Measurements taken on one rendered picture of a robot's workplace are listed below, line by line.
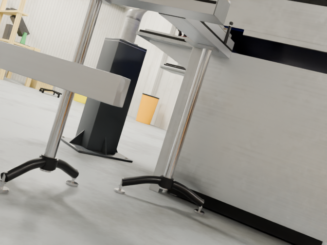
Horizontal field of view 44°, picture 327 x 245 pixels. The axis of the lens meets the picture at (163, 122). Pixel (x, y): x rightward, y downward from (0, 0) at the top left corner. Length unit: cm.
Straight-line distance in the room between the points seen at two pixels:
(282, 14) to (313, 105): 51
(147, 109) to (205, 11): 722
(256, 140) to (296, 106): 27
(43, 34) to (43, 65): 921
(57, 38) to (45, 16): 61
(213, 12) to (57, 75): 70
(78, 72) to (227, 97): 90
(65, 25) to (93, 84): 959
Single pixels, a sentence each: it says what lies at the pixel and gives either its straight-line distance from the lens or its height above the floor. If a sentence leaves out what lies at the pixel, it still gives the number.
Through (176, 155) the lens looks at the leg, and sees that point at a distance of 209.
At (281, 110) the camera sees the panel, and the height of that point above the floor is 64.
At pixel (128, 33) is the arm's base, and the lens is 314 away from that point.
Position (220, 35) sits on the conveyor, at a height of 90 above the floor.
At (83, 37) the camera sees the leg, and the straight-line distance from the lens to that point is 175.
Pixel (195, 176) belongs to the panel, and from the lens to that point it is 228.
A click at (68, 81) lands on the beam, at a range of 172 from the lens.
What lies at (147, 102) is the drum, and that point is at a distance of 863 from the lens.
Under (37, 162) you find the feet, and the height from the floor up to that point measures 12.
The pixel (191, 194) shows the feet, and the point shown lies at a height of 9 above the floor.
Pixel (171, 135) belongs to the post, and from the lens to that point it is 233.
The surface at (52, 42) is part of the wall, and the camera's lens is 1110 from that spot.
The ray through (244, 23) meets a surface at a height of 105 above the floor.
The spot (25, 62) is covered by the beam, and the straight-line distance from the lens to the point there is 189.
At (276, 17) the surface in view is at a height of 111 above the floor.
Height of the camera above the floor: 49
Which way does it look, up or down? 2 degrees down
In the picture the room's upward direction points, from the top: 17 degrees clockwise
